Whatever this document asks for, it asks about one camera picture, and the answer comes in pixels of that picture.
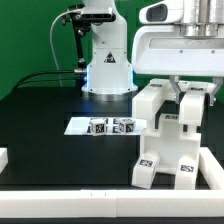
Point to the white chair back frame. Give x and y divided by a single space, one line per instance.
149 100

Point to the black rear camera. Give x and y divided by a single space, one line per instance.
97 15

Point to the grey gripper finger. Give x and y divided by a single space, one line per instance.
174 81
217 84

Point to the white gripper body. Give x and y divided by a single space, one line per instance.
180 37

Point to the white fence bar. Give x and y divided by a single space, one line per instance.
111 203
3 159
211 170

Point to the white tagged flat plate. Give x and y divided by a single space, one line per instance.
81 126

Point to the white tagged cube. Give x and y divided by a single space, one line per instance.
126 125
98 126

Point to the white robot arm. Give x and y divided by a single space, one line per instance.
110 70

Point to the white front fence bar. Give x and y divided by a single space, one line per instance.
111 203

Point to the white right fence bar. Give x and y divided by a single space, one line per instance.
211 170

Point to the white chair seat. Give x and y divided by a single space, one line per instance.
170 143

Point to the white left fence bar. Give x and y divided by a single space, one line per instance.
3 159

